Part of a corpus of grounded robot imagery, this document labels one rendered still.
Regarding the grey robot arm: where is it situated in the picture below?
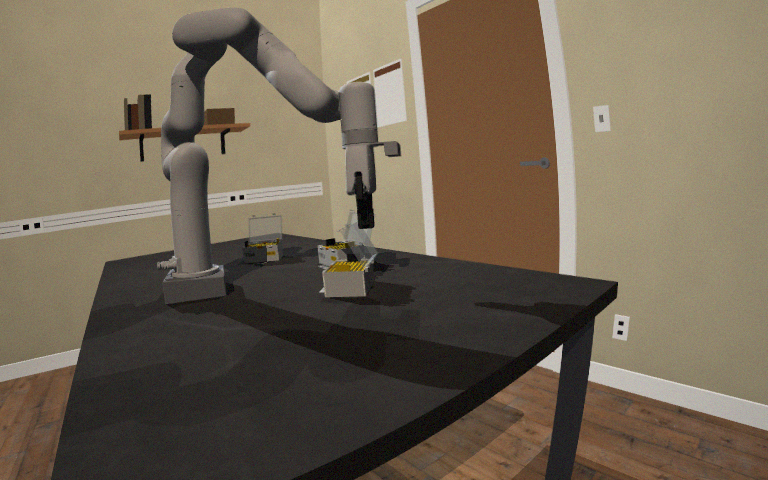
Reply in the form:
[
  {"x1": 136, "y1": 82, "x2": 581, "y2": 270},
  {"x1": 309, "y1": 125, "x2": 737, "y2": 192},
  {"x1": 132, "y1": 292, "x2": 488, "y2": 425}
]
[{"x1": 157, "y1": 8, "x2": 400, "y2": 278}]

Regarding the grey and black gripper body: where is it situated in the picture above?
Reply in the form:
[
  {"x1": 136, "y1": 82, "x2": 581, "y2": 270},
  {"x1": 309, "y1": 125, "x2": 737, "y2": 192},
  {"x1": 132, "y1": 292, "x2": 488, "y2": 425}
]
[{"x1": 342, "y1": 143, "x2": 379, "y2": 196}]

